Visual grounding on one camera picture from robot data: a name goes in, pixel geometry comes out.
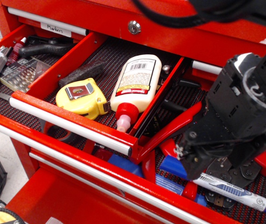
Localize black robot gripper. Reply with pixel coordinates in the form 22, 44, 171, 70
179, 53, 266, 180

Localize blue dry erase marker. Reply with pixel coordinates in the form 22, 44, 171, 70
160, 155, 266, 213

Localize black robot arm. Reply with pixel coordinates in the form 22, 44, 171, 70
134, 0, 266, 180

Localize red upper open drawer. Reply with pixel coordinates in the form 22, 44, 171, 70
0, 32, 185, 164

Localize red open drawer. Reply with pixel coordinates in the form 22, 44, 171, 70
0, 32, 185, 164
0, 77, 266, 224

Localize red lower open drawer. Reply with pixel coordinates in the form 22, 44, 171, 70
0, 77, 266, 224

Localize black gold box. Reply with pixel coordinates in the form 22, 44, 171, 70
134, 101, 172, 138

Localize white glue bottle red cap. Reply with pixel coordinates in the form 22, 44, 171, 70
110, 54, 162, 133

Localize silver cabinet lock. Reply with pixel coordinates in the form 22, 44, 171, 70
128, 21, 141, 35

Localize red tool chest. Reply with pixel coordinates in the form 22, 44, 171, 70
0, 0, 266, 213

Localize black foam block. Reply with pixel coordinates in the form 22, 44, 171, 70
58, 60, 106, 88

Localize yellow tape measure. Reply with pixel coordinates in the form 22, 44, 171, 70
56, 78, 110, 120

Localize white markers label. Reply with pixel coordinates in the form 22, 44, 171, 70
40, 22, 72, 37

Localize drill bit set case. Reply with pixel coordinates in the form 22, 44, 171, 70
0, 57, 50, 92

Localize red threadlocker tube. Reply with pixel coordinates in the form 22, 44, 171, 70
6, 37, 27, 66

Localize red handled crimping tool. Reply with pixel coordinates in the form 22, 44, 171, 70
204, 126, 266, 211

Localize red handled pliers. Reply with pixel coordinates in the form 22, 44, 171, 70
141, 139, 176, 183

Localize red handled wire stripper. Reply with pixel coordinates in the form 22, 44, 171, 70
136, 100, 203, 201

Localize black red scissors handle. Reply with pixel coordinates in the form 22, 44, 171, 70
39, 119, 74, 143

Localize black handled tool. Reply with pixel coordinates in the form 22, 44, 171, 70
19, 35, 76, 58

